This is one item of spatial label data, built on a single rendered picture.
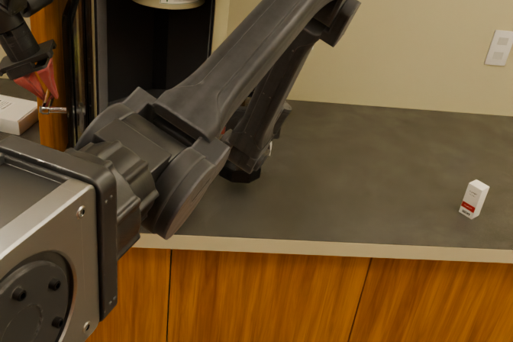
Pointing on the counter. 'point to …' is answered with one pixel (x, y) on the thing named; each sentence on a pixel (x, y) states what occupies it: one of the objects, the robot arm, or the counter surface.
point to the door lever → (50, 105)
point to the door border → (69, 53)
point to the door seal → (73, 52)
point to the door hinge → (89, 43)
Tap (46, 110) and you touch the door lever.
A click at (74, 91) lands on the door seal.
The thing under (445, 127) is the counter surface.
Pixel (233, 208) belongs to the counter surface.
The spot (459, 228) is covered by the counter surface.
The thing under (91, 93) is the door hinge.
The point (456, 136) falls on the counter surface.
